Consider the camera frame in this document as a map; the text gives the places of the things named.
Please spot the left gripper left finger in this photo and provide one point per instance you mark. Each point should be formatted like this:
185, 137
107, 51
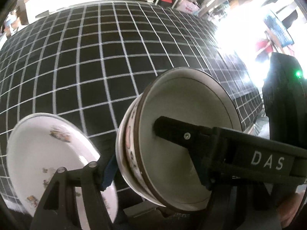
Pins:
57, 208

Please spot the left gripper right finger seen opposite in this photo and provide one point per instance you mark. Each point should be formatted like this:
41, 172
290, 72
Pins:
200, 141

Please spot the white decorated plate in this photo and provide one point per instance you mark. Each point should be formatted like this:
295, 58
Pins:
40, 144

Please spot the pink bag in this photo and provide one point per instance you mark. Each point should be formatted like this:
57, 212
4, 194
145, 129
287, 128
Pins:
187, 7

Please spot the black white grid tablecloth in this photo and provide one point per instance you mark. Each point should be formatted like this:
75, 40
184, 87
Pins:
88, 63

